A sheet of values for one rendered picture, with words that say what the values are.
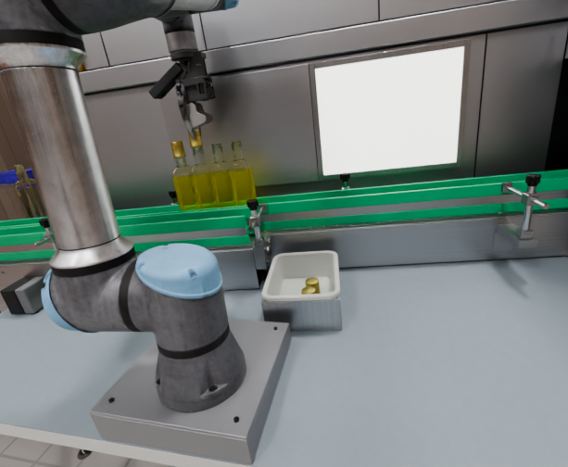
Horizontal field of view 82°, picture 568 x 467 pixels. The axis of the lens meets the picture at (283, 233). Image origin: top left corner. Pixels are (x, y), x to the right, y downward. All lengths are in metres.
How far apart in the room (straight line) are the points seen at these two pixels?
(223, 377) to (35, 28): 0.51
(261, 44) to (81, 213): 0.73
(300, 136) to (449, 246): 0.54
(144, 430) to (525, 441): 0.55
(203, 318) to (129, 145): 0.87
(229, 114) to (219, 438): 0.86
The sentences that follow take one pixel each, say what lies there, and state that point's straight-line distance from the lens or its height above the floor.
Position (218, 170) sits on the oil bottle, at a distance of 0.96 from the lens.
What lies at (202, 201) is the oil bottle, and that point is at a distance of 1.00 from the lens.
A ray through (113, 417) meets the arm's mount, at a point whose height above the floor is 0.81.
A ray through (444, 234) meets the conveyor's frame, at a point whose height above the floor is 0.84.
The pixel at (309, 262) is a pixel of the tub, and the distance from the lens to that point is 0.90.
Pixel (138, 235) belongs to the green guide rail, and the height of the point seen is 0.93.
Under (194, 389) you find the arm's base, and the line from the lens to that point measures 0.56.
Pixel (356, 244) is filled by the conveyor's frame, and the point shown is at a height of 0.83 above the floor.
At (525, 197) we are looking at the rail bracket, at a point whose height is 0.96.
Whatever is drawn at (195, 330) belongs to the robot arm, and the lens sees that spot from 0.51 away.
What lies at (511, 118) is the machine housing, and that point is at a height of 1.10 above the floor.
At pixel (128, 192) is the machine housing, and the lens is 1.32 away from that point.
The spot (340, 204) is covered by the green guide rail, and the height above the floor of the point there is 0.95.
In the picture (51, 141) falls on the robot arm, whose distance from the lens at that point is 0.53.
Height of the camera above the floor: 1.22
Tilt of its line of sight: 21 degrees down
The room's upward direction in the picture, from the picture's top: 8 degrees counter-clockwise
